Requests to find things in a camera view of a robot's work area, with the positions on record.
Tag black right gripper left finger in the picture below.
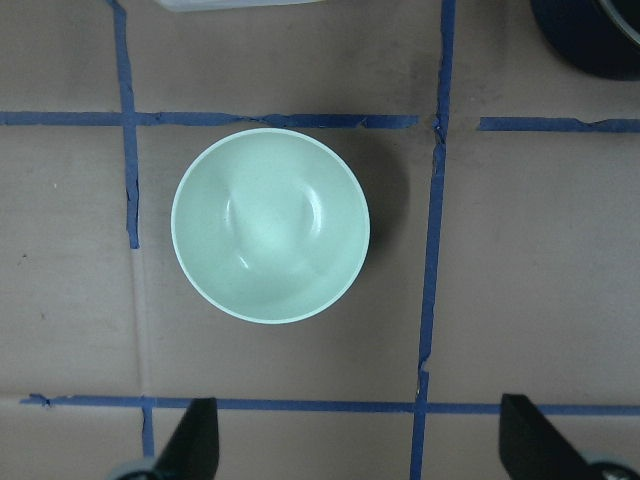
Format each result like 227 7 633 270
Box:
153 398 220 480

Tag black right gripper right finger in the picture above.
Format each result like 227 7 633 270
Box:
499 394 598 480

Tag light green bowl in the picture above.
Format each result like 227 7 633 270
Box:
171 128 371 324

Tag dark blue saucepan with lid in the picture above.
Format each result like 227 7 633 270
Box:
530 0 639 81

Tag clear plastic food container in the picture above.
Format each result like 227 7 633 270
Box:
156 0 318 12

